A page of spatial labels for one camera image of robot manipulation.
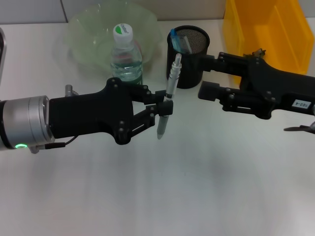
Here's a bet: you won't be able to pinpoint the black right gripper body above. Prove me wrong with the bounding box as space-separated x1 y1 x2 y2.
239 57 315 121

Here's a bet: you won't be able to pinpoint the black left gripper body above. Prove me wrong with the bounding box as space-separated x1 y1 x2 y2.
49 77 135 146

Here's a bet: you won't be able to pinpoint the silver pen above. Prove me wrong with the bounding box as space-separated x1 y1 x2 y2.
156 54 183 141

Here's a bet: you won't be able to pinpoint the green plastic wrapper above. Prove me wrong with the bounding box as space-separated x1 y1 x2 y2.
243 48 267 59

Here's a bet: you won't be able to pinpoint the clear green-label water bottle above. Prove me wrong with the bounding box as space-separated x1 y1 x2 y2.
111 22 144 86

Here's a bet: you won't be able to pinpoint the clear plastic ruler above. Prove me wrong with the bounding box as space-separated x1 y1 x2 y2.
175 35 193 54

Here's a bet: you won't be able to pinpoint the blue scissors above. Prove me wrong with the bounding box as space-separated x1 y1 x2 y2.
170 28 183 53

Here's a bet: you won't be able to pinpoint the black mesh pen holder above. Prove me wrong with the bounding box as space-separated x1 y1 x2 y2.
166 25 211 89

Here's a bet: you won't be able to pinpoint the translucent green fruit plate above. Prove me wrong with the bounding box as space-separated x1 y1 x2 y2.
55 0 163 75

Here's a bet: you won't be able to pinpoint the silver left wrist stud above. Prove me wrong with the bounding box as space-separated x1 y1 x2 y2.
64 84 79 97

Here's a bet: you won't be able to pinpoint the yellow plastic bin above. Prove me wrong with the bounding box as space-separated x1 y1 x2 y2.
222 0 315 86

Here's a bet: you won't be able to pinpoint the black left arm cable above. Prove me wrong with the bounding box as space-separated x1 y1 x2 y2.
29 135 78 154

